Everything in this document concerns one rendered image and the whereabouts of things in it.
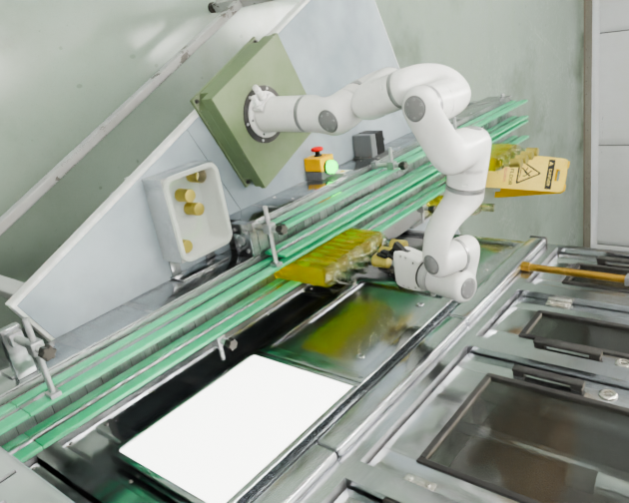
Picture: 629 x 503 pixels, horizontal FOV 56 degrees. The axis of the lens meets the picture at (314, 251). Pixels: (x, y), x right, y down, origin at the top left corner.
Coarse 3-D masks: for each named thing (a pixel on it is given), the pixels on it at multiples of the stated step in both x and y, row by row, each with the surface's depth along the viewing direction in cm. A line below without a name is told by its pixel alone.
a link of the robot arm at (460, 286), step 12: (456, 240) 134; (468, 240) 134; (468, 252) 132; (468, 264) 134; (432, 276) 139; (444, 276) 137; (456, 276) 135; (468, 276) 135; (432, 288) 140; (444, 288) 136; (456, 288) 134; (468, 288) 135; (456, 300) 136
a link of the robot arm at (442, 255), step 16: (448, 192) 127; (464, 192) 124; (480, 192) 125; (448, 208) 127; (464, 208) 125; (432, 224) 128; (448, 224) 126; (432, 240) 128; (448, 240) 126; (432, 256) 130; (448, 256) 129; (464, 256) 132; (432, 272) 132; (448, 272) 131
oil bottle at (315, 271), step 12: (288, 264) 161; (300, 264) 159; (312, 264) 157; (324, 264) 156; (336, 264) 155; (276, 276) 167; (288, 276) 163; (300, 276) 160; (312, 276) 157; (324, 276) 154
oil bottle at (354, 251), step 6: (324, 246) 169; (330, 246) 168; (336, 246) 167; (342, 246) 166; (348, 246) 166; (354, 246) 165; (348, 252) 162; (354, 252) 161; (360, 252) 162; (354, 258) 161
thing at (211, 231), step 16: (176, 176) 142; (208, 176) 154; (208, 192) 156; (176, 208) 152; (208, 208) 158; (224, 208) 155; (176, 224) 144; (192, 224) 156; (208, 224) 161; (224, 224) 157; (192, 240) 157; (208, 240) 158; (224, 240) 157; (192, 256) 149
